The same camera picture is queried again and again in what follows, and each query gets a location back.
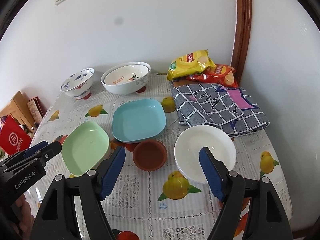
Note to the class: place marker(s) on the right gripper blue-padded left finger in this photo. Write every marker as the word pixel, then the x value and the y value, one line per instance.
pixel 56 218

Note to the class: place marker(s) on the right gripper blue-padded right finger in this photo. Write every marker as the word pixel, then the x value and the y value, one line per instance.
pixel 266 219

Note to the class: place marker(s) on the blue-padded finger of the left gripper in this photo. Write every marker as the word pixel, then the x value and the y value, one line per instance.
pixel 48 152
pixel 31 151

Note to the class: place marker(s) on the light blue square plate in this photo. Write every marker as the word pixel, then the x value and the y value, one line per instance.
pixel 138 120

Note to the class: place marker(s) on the brown small dish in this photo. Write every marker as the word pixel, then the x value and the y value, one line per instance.
pixel 150 155

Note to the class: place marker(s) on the white ceramic bowl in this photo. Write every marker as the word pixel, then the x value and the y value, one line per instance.
pixel 188 146

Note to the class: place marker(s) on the person's left hand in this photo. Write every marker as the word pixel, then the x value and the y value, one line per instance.
pixel 26 219

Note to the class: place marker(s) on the red paper bag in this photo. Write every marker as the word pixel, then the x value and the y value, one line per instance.
pixel 13 138

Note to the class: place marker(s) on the dark red patterned box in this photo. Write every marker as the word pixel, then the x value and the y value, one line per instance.
pixel 37 109

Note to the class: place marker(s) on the wooden box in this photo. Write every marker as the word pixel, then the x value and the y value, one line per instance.
pixel 18 109

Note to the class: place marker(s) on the blue floral porcelain bowl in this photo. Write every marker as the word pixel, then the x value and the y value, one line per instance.
pixel 78 85

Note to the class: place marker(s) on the large white patterned bowl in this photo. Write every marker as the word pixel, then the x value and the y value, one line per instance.
pixel 126 88

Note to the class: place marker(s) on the lemon print inner bowl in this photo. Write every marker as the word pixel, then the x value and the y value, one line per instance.
pixel 127 73

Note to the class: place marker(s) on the grey checked folded cloth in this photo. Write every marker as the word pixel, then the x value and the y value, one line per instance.
pixel 231 110

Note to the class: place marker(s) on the red chip bag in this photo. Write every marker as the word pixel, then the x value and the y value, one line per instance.
pixel 222 74

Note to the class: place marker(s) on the yellow chip bag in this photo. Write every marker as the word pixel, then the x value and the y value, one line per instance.
pixel 189 64

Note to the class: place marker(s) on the brown wooden door frame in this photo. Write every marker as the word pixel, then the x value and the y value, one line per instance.
pixel 242 36

